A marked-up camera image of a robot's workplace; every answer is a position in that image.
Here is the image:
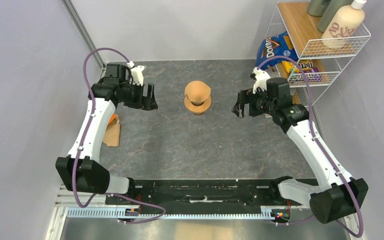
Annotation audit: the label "green pump bottle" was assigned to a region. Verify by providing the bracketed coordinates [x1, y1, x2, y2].
[317, 0, 353, 33]
[306, 0, 331, 17]

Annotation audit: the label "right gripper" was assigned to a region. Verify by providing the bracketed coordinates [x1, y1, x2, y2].
[231, 84, 277, 118]

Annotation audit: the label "yellow m&m candy bag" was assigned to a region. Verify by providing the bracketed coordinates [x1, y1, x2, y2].
[281, 59, 322, 82]

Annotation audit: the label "white wire shelf rack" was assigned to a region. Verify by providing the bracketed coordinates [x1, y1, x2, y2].
[262, 0, 371, 103]

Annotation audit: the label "single brown paper filter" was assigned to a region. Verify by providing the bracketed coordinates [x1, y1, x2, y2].
[184, 80, 211, 101]

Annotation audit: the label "brown paper coffee filters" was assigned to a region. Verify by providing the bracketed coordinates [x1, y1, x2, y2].
[102, 121, 121, 147]

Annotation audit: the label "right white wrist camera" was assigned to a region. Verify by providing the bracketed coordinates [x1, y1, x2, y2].
[249, 67, 271, 94]

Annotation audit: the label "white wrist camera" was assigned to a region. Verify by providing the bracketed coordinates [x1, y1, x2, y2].
[249, 67, 271, 94]
[126, 61, 146, 86]

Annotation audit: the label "aluminium frame post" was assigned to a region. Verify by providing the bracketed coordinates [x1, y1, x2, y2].
[61, 0, 96, 52]

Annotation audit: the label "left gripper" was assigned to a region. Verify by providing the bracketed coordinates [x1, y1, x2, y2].
[119, 80, 158, 111]

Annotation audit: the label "clear glass dripper cone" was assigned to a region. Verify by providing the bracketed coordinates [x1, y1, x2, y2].
[184, 96, 211, 108]

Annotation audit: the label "blue doritos chip bag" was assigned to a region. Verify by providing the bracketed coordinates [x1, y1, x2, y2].
[255, 31, 299, 67]

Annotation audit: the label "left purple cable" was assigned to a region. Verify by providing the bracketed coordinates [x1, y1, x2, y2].
[71, 47, 167, 225]

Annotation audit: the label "purple cable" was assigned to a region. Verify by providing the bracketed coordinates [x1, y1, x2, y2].
[256, 55, 364, 239]
[71, 47, 167, 225]

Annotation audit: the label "cream pump lotion bottle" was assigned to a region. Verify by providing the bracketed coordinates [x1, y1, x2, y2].
[321, 0, 367, 50]

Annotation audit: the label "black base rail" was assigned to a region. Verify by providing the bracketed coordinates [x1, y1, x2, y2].
[104, 177, 319, 216]

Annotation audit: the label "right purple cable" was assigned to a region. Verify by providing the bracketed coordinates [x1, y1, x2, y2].
[256, 55, 364, 239]

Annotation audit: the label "white cable duct strip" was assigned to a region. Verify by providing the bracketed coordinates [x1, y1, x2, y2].
[66, 204, 279, 220]

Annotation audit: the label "orange coffee filter box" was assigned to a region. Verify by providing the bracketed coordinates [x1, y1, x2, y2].
[108, 113, 120, 125]

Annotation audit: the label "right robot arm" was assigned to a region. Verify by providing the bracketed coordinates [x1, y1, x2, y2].
[232, 77, 369, 224]

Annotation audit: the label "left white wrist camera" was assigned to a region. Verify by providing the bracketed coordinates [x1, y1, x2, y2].
[126, 61, 146, 86]

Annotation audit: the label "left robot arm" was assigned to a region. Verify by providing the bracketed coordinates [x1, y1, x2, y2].
[55, 63, 158, 205]

